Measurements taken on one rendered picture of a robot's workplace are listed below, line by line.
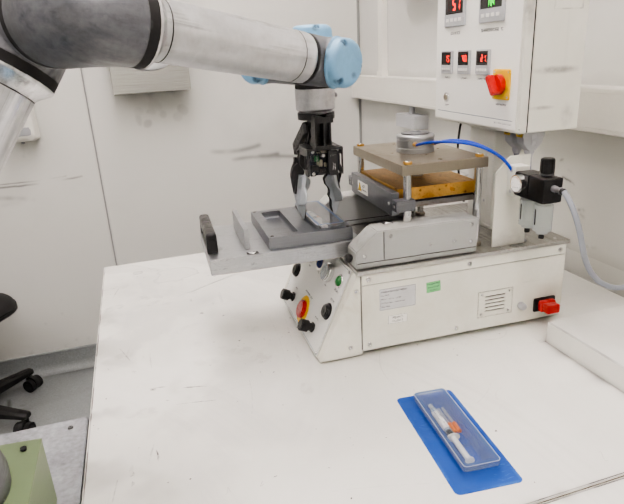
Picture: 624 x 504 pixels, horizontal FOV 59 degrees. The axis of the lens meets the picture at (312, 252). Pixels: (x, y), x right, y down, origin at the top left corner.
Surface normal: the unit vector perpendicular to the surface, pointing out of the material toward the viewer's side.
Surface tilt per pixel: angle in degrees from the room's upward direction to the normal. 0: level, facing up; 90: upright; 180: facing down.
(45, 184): 90
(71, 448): 0
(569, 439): 0
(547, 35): 90
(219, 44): 101
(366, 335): 90
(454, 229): 90
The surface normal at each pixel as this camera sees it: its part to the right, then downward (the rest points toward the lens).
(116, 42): 0.38, 0.68
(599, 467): -0.05, -0.94
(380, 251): 0.27, 0.31
